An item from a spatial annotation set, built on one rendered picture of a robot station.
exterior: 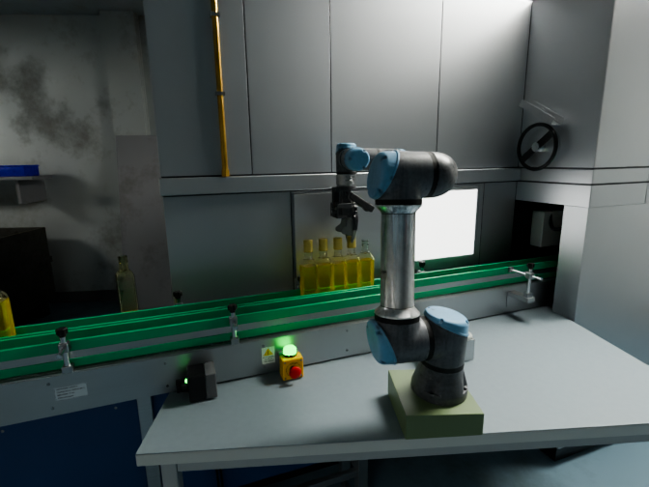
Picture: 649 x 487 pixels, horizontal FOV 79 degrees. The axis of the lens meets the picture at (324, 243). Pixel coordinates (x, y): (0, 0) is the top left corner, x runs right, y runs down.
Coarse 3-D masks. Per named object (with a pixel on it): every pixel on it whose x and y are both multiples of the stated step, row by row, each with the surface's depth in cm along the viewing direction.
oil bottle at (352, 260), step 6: (348, 258) 149; (354, 258) 150; (348, 264) 149; (354, 264) 150; (348, 270) 149; (354, 270) 150; (348, 276) 150; (354, 276) 151; (348, 282) 150; (354, 282) 151; (348, 288) 151
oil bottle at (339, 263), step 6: (330, 258) 149; (336, 258) 147; (342, 258) 147; (336, 264) 146; (342, 264) 147; (336, 270) 147; (342, 270) 148; (336, 276) 147; (342, 276) 148; (336, 282) 148; (342, 282) 149; (336, 288) 148; (342, 288) 149
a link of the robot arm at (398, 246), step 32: (384, 160) 91; (416, 160) 93; (384, 192) 93; (416, 192) 93; (384, 224) 97; (384, 256) 97; (384, 288) 98; (384, 320) 97; (416, 320) 97; (384, 352) 95; (416, 352) 97
